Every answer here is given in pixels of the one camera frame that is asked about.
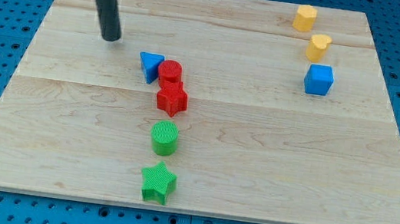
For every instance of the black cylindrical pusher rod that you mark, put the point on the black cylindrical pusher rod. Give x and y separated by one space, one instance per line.
109 19

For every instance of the blue triangle block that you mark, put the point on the blue triangle block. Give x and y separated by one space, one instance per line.
150 63

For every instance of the red cylinder block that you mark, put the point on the red cylinder block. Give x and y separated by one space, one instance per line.
169 71

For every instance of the red star block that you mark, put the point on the red star block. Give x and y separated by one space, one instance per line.
172 98

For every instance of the wooden board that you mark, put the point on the wooden board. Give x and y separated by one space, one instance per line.
75 118

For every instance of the green cylinder block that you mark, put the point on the green cylinder block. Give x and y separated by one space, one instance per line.
164 137

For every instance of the yellow pentagon block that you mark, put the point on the yellow pentagon block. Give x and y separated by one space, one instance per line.
305 18

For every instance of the green star block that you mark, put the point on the green star block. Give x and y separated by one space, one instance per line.
157 183

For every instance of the yellow heart block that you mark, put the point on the yellow heart block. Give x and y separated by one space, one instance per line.
317 47

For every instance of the blue cube block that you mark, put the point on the blue cube block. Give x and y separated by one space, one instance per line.
318 80

